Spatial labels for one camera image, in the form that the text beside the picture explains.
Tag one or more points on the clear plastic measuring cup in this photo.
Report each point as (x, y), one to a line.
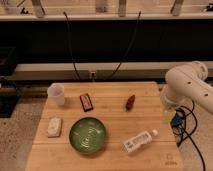
(56, 93)

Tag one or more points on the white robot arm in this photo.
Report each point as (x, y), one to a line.
(186, 81)

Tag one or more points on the white wall power outlet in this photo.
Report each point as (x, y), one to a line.
(92, 75)

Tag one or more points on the black box at left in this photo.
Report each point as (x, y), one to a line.
(8, 64)

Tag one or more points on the green ceramic bowl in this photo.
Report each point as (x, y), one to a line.
(87, 135)

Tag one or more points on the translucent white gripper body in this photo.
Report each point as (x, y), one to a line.
(168, 115)

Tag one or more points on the dark red candy bar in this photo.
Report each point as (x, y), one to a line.
(86, 102)

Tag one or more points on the blue connector box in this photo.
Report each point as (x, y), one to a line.
(177, 120)

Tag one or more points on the white plastic bottle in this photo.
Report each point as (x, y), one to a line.
(136, 142)

